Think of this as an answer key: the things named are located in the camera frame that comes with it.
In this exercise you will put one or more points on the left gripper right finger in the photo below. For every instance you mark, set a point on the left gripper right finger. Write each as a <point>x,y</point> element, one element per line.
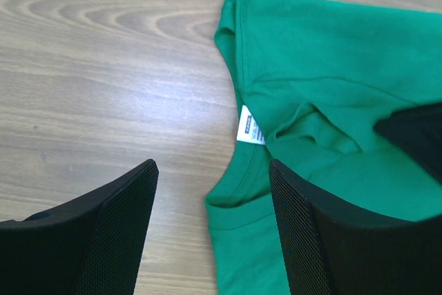
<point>331,246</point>

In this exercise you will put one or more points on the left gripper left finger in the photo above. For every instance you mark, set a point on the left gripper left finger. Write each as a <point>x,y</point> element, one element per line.
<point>92,244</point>

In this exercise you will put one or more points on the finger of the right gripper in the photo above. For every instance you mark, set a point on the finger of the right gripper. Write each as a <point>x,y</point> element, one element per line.
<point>417,132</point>

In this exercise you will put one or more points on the green t-shirt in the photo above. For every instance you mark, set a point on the green t-shirt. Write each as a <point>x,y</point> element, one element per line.
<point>316,76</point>

